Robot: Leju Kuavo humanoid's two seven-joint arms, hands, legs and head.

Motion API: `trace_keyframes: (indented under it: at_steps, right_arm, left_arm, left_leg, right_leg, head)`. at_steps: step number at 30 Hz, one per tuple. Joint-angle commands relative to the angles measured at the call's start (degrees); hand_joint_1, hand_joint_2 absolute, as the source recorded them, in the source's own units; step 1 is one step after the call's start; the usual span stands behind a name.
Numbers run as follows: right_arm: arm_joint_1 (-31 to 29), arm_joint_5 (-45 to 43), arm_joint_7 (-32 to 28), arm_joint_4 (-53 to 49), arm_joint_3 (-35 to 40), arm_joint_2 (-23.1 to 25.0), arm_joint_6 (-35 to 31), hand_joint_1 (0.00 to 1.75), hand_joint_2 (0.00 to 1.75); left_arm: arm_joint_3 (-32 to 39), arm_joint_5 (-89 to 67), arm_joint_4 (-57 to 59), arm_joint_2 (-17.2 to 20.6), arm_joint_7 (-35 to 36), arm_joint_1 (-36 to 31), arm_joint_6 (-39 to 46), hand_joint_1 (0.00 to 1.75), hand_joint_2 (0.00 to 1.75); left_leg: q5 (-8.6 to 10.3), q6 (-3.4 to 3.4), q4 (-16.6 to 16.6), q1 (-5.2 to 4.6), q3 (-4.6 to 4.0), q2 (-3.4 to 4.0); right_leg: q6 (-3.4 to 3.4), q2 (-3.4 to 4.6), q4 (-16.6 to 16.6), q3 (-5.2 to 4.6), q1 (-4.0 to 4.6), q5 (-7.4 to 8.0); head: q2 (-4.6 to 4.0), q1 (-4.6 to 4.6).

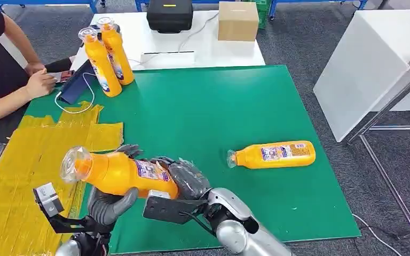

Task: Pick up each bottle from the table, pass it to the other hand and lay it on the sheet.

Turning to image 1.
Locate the person's right hand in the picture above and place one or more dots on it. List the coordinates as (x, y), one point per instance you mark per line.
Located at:
(40, 84)

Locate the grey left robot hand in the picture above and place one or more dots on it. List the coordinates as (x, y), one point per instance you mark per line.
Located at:
(102, 208)

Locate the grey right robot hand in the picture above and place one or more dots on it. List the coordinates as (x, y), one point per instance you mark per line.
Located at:
(191, 180)

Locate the person's left hand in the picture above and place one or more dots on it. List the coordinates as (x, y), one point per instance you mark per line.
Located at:
(34, 68)

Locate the orange drink bottle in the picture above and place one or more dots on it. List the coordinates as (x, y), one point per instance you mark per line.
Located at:
(99, 60)
(113, 173)
(251, 159)
(114, 46)

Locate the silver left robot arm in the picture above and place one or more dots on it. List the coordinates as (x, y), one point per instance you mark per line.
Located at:
(67, 249)

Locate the black rounded object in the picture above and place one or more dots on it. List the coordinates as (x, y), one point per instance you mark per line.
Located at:
(60, 64)

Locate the blue tablet case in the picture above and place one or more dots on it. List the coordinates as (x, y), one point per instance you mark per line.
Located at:
(76, 86)

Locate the green mat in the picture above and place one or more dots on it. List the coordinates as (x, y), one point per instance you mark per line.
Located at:
(208, 106)

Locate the yellow sheet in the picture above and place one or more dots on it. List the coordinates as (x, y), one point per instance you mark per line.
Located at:
(14, 159)

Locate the black carrying case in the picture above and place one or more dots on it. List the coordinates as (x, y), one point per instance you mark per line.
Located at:
(169, 17)

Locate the cardboard box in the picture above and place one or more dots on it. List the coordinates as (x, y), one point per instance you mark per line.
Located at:
(238, 23)

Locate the green crate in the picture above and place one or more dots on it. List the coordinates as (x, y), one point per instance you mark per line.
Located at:
(264, 13)

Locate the white side table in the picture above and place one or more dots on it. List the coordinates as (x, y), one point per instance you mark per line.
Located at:
(360, 69)

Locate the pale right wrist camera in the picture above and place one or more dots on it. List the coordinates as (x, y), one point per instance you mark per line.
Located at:
(159, 194)

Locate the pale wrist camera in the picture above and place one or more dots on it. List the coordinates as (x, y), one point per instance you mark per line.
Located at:
(159, 194)
(47, 199)

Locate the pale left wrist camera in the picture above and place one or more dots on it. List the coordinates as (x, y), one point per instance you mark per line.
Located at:
(47, 199)

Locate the blue metal frame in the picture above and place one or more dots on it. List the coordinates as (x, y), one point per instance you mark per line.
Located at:
(272, 7)
(42, 1)
(140, 3)

